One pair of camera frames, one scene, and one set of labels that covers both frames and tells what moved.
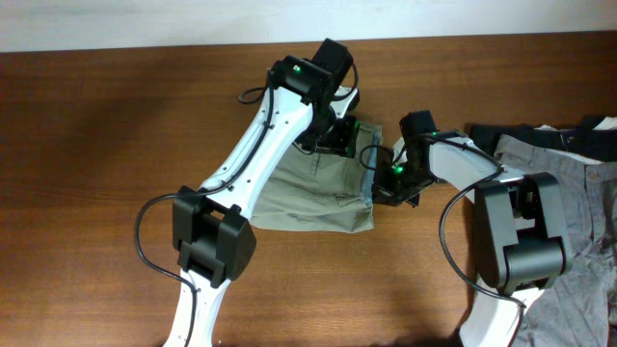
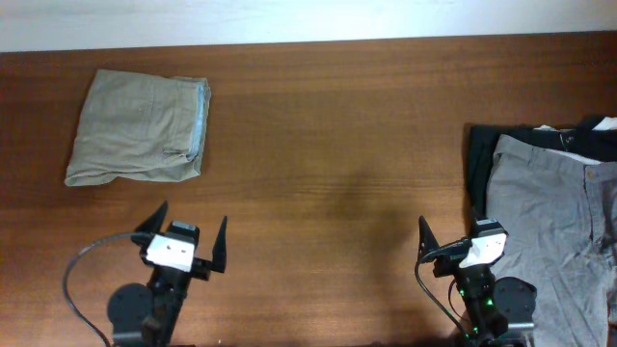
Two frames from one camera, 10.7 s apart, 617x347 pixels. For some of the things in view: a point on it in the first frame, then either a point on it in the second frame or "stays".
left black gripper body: (335, 143) -> (203, 266)
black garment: (584, 140) stays
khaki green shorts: (324, 191) -> (139, 126)
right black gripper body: (394, 194) -> (442, 266)
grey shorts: (579, 308) stays
